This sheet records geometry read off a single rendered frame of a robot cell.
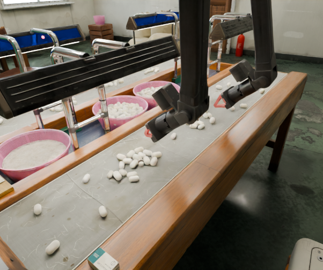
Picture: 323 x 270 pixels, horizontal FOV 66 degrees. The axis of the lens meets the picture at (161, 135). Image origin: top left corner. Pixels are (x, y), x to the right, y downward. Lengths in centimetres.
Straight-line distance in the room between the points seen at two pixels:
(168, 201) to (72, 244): 26
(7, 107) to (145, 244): 41
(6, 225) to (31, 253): 13
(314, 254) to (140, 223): 87
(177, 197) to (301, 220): 124
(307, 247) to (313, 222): 54
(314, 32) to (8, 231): 515
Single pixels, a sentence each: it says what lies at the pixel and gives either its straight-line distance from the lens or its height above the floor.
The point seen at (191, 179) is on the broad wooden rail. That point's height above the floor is 76.
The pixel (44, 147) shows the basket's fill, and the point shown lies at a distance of 106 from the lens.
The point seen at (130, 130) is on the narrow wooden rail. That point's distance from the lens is 102.
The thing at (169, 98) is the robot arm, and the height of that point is 100.
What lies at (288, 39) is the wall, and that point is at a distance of 538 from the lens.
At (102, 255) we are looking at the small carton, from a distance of 59.
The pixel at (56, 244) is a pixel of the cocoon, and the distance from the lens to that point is 67.
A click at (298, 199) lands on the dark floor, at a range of 198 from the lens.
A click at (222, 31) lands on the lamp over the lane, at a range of 126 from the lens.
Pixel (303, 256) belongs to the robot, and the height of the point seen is 28.
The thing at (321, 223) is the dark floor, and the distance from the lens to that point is 188.
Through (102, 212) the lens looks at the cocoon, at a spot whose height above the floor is 76.
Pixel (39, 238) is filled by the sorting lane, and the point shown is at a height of 74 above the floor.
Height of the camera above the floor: 127
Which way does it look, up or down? 31 degrees down
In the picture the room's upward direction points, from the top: 1 degrees counter-clockwise
